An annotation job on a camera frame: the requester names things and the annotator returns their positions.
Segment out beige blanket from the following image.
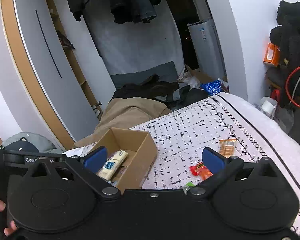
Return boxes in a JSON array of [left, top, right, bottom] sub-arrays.
[[74, 97, 172, 148]]

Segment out red cable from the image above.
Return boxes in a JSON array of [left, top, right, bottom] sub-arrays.
[[285, 60, 300, 110]]

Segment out black clothes heap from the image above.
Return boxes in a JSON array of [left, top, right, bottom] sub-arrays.
[[113, 74, 209, 111]]

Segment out light green snack packet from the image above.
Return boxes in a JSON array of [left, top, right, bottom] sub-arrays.
[[181, 181, 195, 194]]

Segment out white wardrobe door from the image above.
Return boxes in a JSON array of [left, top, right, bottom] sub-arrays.
[[1, 0, 97, 150]]

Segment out white patterned bed cover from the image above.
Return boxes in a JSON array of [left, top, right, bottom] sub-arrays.
[[62, 91, 300, 240]]

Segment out person's left hand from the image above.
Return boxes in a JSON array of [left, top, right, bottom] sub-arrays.
[[0, 189, 18, 236]]

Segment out orange snack packet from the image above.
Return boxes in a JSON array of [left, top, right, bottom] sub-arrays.
[[198, 165, 213, 180]]

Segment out orange tissue box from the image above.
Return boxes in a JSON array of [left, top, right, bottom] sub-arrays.
[[263, 42, 280, 67]]

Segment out orange biscuit pack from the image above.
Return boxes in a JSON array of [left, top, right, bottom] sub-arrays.
[[219, 139, 237, 158]]

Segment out cream long snack pack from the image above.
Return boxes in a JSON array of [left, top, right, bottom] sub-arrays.
[[97, 150, 128, 181]]

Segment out red candy bar wrapper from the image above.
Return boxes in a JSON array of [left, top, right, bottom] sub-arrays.
[[189, 162, 205, 176]]

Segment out blue shiny bag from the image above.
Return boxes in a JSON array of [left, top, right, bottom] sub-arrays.
[[200, 80, 222, 95]]

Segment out brown cardboard box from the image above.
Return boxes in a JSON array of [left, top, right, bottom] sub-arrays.
[[92, 128, 158, 192]]

